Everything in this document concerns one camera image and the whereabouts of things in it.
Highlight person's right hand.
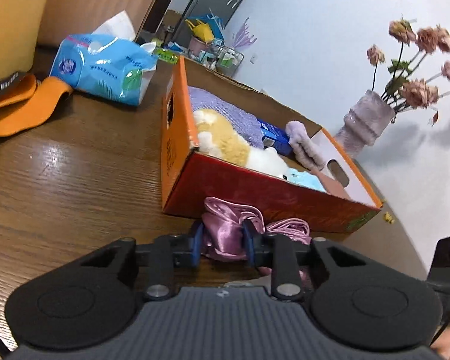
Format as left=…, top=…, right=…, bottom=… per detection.
left=431, top=328, right=450, bottom=360

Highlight blue plush toy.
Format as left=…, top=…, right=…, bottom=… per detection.
left=283, top=167, right=326, bottom=193

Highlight lilac fluffy headband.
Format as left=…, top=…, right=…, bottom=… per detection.
left=285, top=120, right=326, bottom=171

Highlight wire storage rack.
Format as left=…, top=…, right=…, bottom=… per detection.
left=211, top=46, right=244, bottom=78

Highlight blue tissue pack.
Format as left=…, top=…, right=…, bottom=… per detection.
left=50, top=10, right=158, bottom=107

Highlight pink layered sponge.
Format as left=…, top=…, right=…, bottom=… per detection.
left=310, top=169, right=350, bottom=200

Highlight white yellow plush alpaca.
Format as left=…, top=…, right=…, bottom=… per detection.
left=193, top=109, right=289, bottom=180

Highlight lilac knit pouch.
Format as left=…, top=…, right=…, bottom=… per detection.
left=187, top=86, right=264, bottom=149

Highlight blue small tissue packet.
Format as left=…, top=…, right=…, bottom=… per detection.
left=258, top=119, right=293, bottom=157

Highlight purple satin scrunchie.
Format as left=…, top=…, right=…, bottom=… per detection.
left=201, top=197, right=311, bottom=262

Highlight dried pink roses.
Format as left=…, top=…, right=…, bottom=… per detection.
left=379, top=18, right=450, bottom=125

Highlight red orange cardboard box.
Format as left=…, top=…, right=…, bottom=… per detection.
left=161, top=57, right=383, bottom=233

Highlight purple textured vase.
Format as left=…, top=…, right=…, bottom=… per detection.
left=334, top=90, right=396, bottom=158

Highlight yellow petal crumbs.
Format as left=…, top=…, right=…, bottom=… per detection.
left=383, top=212, right=395, bottom=224

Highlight orange strap band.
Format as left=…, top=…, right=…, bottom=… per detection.
left=0, top=73, right=73, bottom=137

